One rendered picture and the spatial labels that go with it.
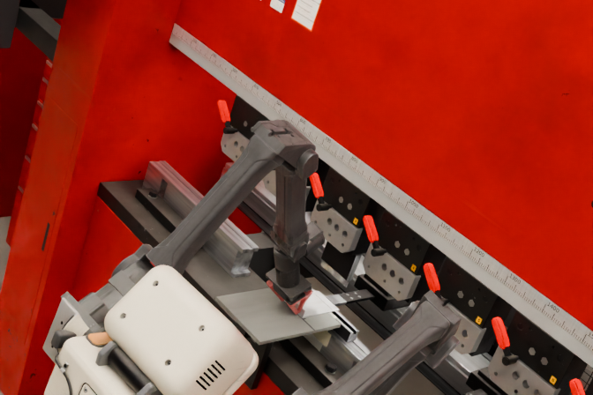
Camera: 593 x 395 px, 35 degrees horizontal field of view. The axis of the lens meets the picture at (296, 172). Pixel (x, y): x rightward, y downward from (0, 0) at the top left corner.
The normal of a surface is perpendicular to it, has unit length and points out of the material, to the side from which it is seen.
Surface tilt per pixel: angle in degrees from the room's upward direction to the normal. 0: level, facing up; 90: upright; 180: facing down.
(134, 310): 48
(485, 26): 90
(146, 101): 90
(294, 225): 101
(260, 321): 0
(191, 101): 90
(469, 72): 90
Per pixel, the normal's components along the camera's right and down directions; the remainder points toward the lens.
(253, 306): 0.31, -0.87
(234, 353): 0.66, 0.48
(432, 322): 0.21, -0.61
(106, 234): -0.73, 0.04
